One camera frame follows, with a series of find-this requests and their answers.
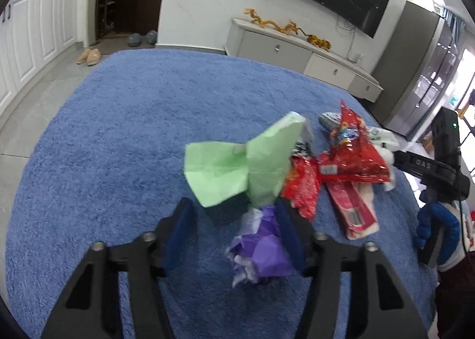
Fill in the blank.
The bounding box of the person's dark clothing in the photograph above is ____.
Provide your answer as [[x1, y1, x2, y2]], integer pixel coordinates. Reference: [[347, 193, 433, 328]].
[[436, 257, 475, 339]]

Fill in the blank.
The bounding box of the white plastic bag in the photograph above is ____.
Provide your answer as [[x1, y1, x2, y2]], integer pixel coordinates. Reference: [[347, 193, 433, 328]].
[[365, 126, 400, 191]]

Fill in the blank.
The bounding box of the grey television cabinet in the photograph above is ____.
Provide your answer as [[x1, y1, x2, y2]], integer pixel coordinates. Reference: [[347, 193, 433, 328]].
[[224, 17, 384, 103]]

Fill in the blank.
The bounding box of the green paper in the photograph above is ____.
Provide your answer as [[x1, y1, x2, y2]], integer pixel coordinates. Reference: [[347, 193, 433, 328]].
[[184, 111, 308, 208]]

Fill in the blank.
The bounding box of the large red snack bag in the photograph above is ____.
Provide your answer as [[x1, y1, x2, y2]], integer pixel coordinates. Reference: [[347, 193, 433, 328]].
[[320, 99, 392, 184]]

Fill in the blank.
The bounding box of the purple paper ball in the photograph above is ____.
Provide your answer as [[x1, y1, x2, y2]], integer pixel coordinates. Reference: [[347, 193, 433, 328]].
[[226, 205, 295, 288]]

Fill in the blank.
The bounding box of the grey refrigerator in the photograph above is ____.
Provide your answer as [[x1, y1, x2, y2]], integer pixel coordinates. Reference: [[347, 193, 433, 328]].
[[371, 1, 464, 139]]

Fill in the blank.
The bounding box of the white cupboard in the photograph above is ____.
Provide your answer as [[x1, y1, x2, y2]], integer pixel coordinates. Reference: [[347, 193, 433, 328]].
[[0, 0, 80, 117]]

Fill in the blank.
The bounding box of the person's right hand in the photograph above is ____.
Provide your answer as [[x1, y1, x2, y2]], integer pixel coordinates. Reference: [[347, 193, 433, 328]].
[[415, 200, 461, 270]]

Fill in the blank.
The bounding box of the red and white packet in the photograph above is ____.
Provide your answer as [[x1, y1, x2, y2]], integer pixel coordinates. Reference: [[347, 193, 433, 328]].
[[327, 181, 381, 240]]

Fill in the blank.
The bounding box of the small red wrapper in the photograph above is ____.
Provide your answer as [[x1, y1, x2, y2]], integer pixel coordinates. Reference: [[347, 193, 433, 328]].
[[281, 156, 323, 221]]

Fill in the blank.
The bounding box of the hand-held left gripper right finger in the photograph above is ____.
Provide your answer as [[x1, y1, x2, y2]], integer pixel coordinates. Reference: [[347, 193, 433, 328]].
[[275, 199, 437, 339]]

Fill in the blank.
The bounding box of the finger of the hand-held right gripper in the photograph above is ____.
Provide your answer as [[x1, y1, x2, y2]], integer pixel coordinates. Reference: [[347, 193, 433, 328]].
[[392, 150, 416, 176]]

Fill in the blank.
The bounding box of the golden dragon decoration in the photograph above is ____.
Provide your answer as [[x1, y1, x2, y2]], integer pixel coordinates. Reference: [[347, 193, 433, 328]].
[[244, 8, 332, 52]]

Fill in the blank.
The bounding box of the silver foil wrapper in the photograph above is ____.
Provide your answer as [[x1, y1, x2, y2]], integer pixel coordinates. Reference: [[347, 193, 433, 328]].
[[318, 112, 343, 136]]

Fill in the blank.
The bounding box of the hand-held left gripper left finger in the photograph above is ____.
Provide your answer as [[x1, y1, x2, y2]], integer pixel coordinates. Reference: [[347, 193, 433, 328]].
[[40, 197, 197, 339]]

